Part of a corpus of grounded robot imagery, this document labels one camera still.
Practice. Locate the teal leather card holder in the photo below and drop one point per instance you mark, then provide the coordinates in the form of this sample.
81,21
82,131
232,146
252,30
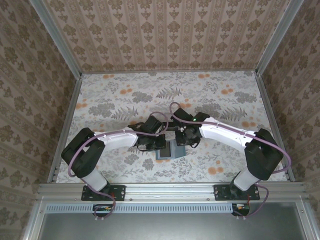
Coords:
178,152

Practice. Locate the dark green VIP card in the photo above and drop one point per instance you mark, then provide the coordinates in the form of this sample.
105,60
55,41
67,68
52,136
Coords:
165,153

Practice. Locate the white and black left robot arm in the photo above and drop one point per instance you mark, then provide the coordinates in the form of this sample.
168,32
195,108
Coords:
117,142

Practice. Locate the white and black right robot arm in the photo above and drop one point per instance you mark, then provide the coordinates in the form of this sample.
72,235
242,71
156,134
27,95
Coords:
220,133

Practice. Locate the floral patterned table cover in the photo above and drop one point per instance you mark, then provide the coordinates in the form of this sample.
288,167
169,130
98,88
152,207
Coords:
150,95

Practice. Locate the black connector box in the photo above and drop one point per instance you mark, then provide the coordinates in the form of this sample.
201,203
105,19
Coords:
241,209
102,210

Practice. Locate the grey metal sheet panel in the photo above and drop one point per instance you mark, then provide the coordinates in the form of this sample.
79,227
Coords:
170,227

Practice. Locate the aluminium frame rail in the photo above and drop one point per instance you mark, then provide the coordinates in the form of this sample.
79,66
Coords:
170,190

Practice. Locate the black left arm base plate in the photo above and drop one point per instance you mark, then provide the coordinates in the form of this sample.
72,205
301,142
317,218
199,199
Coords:
117,192

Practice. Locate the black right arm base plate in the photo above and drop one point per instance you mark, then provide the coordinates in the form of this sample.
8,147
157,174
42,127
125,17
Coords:
221,192

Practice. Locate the aluminium side rail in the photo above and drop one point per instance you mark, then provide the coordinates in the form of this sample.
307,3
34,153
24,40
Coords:
66,130
273,125

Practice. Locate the aluminium frame post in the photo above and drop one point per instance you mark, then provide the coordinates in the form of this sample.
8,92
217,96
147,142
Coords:
277,37
57,37

